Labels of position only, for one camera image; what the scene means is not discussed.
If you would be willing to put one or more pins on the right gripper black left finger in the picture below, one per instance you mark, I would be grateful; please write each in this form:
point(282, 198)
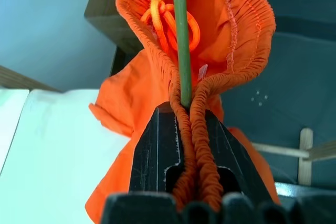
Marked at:
point(155, 150)

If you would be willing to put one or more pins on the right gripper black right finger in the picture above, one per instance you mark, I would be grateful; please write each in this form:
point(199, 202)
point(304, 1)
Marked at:
point(231, 150)

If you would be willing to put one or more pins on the orange shorts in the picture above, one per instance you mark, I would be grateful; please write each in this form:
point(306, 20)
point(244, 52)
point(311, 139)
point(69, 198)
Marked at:
point(131, 98)

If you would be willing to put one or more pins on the wooden frame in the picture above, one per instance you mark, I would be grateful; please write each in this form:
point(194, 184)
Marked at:
point(305, 142)

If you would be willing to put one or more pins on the brown cardboard box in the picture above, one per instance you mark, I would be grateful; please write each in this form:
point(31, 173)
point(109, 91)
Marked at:
point(102, 16)

